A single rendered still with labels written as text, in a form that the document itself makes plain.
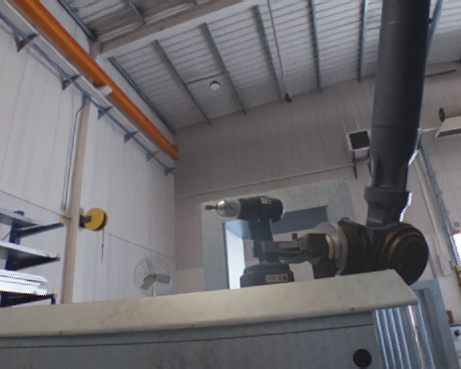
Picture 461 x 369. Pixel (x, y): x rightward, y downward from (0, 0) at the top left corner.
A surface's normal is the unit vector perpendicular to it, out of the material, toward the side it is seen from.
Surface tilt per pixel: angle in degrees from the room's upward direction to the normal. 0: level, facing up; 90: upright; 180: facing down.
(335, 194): 90
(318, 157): 90
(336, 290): 67
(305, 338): 90
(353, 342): 90
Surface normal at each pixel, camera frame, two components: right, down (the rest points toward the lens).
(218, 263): -0.29, -0.35
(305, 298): -0.24, -0.69
